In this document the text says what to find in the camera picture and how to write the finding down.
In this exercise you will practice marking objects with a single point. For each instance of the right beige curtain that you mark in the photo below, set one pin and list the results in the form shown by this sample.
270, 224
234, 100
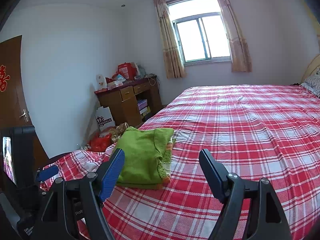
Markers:
241, 59

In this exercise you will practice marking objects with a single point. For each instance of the window with metal frame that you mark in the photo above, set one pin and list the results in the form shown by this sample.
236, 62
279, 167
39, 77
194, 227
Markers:
200, 31

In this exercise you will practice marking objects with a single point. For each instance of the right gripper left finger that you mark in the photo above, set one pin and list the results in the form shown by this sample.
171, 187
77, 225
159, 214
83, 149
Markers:
87, 194

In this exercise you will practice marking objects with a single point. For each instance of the red plaid bed sheet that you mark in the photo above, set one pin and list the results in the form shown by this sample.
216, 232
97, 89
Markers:
255, 131

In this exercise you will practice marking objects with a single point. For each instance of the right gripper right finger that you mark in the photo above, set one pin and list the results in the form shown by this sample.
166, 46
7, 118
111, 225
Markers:
266, 217

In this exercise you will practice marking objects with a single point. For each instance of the white paper shopping bag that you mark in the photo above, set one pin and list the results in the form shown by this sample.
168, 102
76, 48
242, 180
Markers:
104, 118

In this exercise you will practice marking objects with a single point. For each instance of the brown wooden door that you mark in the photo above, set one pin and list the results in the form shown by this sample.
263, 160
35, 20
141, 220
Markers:
14, 111

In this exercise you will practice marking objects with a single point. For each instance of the white card box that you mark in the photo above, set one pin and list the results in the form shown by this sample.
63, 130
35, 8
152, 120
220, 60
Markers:
101, 81

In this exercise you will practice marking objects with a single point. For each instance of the left beige curtain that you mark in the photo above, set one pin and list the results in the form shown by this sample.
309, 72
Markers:
173, 63

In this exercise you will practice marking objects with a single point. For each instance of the beige curtain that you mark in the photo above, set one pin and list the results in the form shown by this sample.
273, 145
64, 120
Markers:
241, 59
173, 63

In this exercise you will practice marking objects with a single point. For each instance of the red plastic bag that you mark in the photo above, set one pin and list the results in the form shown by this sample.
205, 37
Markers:
100, 144

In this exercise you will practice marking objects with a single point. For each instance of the green orange striped knit sweater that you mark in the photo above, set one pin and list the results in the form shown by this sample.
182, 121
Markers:
148, 156

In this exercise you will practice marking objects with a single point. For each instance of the brown wooden desk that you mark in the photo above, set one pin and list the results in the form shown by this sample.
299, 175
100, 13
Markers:
123, 101

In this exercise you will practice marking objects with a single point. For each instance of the red gift box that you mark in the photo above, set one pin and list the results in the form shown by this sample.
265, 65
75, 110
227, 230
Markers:
127, 70

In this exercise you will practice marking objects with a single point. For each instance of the red paper door decoration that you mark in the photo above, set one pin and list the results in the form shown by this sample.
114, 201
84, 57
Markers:
4, 78

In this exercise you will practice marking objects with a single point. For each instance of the grey striped pillow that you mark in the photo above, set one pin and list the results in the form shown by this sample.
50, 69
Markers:
312, 83

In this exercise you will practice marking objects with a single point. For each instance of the cream wooden headboard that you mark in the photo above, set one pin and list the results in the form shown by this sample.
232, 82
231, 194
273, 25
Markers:
312, 67

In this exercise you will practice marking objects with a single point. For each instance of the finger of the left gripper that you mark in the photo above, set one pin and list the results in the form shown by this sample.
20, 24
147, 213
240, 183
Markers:
44, 174

